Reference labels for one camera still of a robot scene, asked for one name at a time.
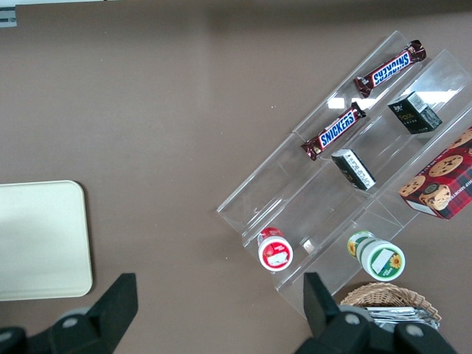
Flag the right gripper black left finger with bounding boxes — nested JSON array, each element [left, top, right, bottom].
[[25, 272, 139, 354]]

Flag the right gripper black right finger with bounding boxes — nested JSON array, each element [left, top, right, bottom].
[[302, 272, 372, 354]]

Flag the tan wicker basket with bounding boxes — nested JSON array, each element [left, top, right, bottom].
[[339, 282, 442, 330]]

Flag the cream plastic tray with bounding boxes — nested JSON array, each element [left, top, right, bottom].
[[0, 179, 94, 302]]

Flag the stacked aluminium foil trays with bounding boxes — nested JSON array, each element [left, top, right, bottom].
[[362, 305, 440, 332]]

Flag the green lidded cup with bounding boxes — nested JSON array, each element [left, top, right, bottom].
[[346, 230, 407, 282]]

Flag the red lidded cup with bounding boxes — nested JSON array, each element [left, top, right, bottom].
[[257, 226, 295, 273]]

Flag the clear acrylic stepped stand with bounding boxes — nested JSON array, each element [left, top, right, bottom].
[[215, 29, 472, 320]]

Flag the small black carton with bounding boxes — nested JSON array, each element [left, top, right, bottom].
[[387, 91, 444, 136], [330, 148, 378, 192]]

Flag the red plaid cookie box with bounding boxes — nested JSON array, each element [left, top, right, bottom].
[[398, 125, 472, 221]]

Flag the Snickers chocolate bar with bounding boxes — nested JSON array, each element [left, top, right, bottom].
[[353, 39, 428, 99], [299, 102, 367, 162]]

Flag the grey table edge clamp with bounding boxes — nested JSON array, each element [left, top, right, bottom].
[[0, 10, 18, 29]]

